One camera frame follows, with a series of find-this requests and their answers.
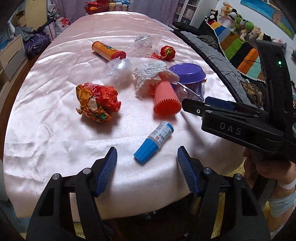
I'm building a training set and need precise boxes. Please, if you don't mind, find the person's right hand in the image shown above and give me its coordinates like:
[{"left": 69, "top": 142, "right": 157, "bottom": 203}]
[{"left": 243, "top": 148, "right": 295, "bottom": 188}]

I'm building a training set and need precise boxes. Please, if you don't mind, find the row of plush toys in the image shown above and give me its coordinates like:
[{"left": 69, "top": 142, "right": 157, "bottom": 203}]
[{"left": 219, "top": 1, "right": 287, "bottom": 50}]

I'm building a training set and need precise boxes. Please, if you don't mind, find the red tasselled ornament ball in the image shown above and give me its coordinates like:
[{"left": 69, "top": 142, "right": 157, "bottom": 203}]
[{"left": 146, "top": 45, "right": 176, "bottom": 61}]

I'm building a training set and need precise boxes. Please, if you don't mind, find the purple plastic bowl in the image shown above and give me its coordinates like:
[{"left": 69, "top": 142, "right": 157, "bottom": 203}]
[{"left": 169, "top": 63, "right": 206, "bottom": 84}]

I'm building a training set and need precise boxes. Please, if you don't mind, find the striped crochet blanket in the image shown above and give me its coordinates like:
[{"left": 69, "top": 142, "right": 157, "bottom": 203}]
[{"left": 206, "top": 21, "right": 265, "bottom": 82}]

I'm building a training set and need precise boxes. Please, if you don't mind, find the pink satin table cloth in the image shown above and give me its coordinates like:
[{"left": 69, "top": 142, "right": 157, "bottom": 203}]
[{"left": 3, "top": 12, "right": 243, "bottom": 219}]

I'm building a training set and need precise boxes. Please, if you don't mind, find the blue white small tube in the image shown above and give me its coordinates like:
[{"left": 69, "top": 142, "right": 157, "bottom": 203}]
[{"left": 133, "top": 121, "right": 174, "bottom": 164}]

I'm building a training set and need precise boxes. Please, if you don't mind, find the landscape painting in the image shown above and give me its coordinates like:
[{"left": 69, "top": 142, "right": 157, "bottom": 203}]
[{"left": 240, "top": 0, "right": 295, "bottom": 40}]

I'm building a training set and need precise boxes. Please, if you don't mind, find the dark sofa with grey throw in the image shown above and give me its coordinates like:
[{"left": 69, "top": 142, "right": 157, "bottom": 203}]
[{"left": 173, "top": 22, "right": 266, "bottom": 108}]

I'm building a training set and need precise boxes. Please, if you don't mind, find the purple curtain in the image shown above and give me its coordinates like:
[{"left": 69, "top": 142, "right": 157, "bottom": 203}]
[{"left": 53, "top": 1, "right": 178, "bottom": 26}]

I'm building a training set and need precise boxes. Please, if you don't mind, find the red orange wrapper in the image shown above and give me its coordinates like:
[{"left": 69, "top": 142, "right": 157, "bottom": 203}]
[{"left": 76, "top": 82, "right": 121, "bottom": 123}]

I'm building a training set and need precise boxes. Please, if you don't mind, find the black cat plush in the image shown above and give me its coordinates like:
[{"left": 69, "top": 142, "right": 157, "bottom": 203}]
[{"left": 204, "top": 9, "right": 218, "bottom": 23}]

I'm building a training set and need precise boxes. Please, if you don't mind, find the white tissue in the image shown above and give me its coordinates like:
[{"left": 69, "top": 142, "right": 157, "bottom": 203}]
[{"left": 133, "top": 60, "right": 180, "bottom": 100}]

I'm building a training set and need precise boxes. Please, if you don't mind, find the yellow fluffy rug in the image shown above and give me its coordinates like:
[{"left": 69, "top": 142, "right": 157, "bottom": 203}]
[{"left": 21, "top": 162, "right": 278, "bottom": 241}]

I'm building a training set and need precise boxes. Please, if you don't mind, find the purple bag on floor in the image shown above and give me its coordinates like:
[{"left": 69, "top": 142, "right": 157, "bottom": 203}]
[{"left": 23, "top": 32, "right": 51, "bottom": 60}]

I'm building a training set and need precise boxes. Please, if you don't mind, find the pink red plastic cone toy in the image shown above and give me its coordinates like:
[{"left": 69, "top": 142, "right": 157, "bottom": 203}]
[{"left": 149, "top": 72, "right": 181, "bottom": 117}]

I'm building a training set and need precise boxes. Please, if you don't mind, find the red basket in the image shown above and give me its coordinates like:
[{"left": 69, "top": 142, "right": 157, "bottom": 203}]
[{"left": 84, "top": 0, "right": 109, "bottom": 15}]

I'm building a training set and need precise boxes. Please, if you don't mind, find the clear bag with foil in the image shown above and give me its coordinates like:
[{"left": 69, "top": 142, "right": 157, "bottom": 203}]
[{"left": 127, "top": 34, "right": 163, "bottom": 57}]

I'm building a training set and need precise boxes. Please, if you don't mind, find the orange candy tube red cap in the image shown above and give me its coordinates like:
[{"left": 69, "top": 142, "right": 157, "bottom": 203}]
[{"left": 91, "top": 41, "right": 126, "bottom": 61}]

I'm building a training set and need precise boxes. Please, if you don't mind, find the white bookshelf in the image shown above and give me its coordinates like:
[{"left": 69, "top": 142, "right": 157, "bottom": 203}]
[{"left": 173, "top": 0, "right": 218, "bottom": 28}]

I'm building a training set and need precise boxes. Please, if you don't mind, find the clear plastic wrap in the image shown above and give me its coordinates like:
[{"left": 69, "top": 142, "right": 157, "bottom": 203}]
[{"left": 100, "top": 58, "right": 132, "bottom": 87}]

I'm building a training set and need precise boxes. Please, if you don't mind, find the beige standing air conditioner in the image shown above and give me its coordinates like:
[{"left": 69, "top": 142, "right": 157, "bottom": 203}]
[{"left": 25, "top": 0, "right": 48, "bottom": 30}]

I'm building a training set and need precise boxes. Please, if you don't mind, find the beige tv cabinet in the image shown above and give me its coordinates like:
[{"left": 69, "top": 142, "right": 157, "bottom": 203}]
[{"left": 0, "top": 34, "right": 28, "bottom": 110}]

